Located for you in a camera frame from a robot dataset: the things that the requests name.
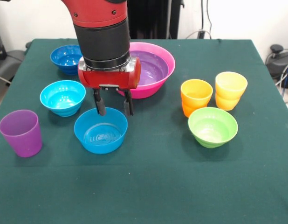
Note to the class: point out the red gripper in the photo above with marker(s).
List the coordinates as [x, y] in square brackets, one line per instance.
[109, 78]

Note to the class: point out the blue ringed flat-bottom bowl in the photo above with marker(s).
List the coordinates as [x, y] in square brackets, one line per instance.
[100, 140]

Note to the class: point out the large pink bowl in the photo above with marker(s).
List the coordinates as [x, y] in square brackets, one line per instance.
[153, 89]

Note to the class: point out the purple bowl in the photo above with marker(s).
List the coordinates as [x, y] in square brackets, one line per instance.
[153, 70]

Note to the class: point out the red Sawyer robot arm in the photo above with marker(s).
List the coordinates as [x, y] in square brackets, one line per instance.
[102, 35]

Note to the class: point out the cyan bowl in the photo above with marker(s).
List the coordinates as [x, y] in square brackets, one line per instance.
[62, 99]

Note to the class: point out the dark blue bowl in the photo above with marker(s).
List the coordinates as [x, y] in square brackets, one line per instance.
[64, 63]

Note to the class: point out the dark green tablecloth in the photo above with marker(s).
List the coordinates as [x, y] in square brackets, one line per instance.
[158, 175]

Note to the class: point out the purple cup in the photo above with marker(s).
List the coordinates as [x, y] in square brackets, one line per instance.
[21, 137]

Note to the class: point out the green bowl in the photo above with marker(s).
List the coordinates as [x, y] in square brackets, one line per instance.
[211, 130]

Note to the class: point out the black power plug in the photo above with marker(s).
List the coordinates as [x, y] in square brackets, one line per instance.
[201, 34]

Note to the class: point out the yellow cup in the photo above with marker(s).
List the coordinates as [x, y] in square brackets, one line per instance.
[231, 85]

